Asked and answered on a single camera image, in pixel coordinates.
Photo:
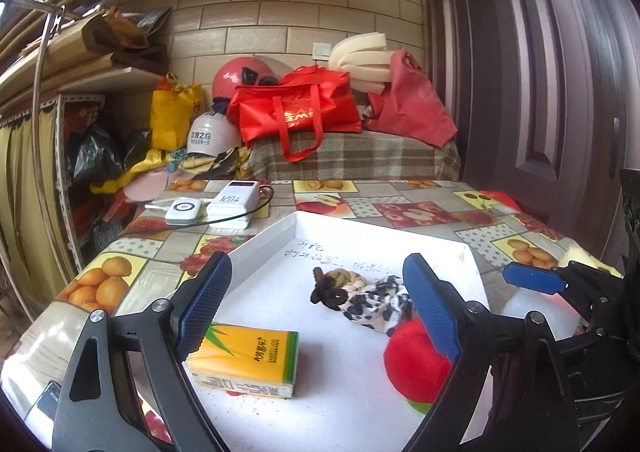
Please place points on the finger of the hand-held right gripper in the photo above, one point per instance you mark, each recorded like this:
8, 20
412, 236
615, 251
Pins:
535, 278

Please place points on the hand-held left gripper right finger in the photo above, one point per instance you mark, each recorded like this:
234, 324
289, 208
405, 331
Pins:
430, 304

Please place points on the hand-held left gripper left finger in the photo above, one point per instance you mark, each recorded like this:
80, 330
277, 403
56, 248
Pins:
205, 302

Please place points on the white tray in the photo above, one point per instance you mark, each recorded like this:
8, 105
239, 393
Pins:
350, 382

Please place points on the red plush toy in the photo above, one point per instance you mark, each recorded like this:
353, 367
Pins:
415, 362

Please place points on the yellow green tissue pack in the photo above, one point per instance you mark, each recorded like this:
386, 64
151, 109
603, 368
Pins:
245, 352

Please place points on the red printed bag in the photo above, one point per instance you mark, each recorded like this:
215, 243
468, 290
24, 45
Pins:
500, 199

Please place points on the fruit print tablecloth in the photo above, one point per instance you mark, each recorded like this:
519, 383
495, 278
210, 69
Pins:
415, 217

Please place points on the small white power bank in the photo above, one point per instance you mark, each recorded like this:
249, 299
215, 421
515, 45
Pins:
182, 211

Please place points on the large white power bank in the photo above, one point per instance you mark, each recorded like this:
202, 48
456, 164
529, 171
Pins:
232, 202

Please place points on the pink round lid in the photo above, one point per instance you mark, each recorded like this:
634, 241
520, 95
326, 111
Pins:
145, 187

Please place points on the yellow crumpled plastic sheet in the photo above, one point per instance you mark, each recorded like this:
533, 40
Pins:
130, 174

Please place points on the plaid covered bench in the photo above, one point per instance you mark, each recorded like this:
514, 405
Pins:
360, 156

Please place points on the white helmet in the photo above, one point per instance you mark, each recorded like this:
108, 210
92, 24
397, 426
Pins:
210, 134

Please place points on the black plastic bag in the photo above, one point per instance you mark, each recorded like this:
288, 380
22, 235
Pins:
97, 156

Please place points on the yellow shopping bag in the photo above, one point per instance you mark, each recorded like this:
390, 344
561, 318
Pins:
170, 116

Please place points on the smartphone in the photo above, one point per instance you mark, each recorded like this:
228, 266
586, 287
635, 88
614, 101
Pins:
42, 404

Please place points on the dark panelled door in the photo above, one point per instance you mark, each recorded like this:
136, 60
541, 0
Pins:
550, 81

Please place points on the red tote bag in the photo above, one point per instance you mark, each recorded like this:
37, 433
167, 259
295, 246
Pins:
295, 111

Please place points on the yellow curtain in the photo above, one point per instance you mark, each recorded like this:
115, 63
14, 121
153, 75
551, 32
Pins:
20, 182

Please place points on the red helmet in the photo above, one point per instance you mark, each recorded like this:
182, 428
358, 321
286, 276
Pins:
230, 79

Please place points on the white shelf board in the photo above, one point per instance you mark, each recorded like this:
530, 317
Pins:
110, 79

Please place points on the white foam pieces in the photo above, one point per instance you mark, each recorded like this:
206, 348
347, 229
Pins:
360, 56

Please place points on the brown cardboard pile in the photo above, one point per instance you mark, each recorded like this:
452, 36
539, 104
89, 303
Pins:
130, 31

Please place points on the white wall switch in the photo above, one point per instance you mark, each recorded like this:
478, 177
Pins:
321, 50

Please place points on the metal rack frame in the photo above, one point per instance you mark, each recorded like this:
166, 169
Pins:
42, 46

